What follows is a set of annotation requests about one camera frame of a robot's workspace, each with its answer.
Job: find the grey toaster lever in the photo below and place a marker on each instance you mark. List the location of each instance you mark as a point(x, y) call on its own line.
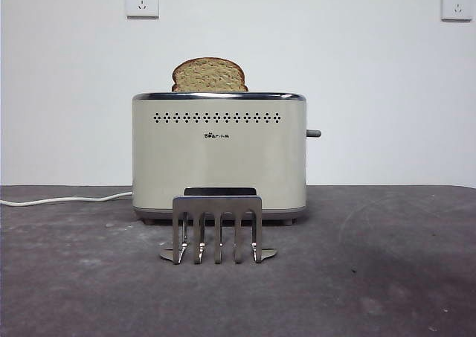
point(314, 133)

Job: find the brown wholegrain bread slice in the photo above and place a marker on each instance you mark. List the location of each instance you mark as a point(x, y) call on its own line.
point(210, 76)

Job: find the cream steel two-slot toaster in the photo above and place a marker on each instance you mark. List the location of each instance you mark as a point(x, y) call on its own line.
point(223, 166)

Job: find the silver metal toast rack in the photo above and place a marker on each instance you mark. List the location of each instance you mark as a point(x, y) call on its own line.
point(219, 205)

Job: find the white wall socket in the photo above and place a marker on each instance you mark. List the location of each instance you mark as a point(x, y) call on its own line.
point(142, 2)
point(456, 5)

